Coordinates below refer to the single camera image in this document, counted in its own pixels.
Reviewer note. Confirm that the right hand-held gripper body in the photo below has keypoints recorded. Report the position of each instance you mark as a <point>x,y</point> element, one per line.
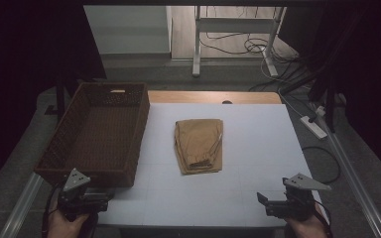
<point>294,198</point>

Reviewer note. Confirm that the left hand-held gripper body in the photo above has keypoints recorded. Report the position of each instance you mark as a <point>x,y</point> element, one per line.
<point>76,195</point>

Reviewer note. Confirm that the brown wicker basket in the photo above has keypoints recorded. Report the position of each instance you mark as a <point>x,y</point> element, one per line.
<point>99,132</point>

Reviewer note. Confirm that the tan pants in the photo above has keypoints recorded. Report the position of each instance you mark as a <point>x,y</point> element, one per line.
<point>196,142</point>

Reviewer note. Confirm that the person's right hand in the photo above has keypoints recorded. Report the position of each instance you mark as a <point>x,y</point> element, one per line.
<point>306,228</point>

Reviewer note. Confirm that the person's left hand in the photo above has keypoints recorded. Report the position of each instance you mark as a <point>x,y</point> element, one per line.
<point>64,226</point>

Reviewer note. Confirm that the white table mat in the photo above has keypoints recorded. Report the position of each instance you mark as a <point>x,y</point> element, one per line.
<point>228,158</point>

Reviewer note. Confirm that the white power strip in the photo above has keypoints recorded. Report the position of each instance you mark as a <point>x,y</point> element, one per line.
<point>313,127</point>

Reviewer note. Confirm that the black metal stand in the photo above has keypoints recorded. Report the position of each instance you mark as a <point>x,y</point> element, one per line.
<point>60,95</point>
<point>330,105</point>

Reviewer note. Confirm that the black curtain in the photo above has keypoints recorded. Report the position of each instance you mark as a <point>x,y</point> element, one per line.
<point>29,49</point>
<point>370,66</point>

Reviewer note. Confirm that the white cabinet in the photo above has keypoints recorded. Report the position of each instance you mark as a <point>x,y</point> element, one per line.
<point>129,29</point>

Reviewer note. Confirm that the grey metal rail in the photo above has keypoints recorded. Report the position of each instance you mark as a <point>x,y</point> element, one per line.
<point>357,188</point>
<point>21,208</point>

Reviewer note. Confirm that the white metal desk frame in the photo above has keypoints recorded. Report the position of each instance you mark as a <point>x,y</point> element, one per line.
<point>234,24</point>

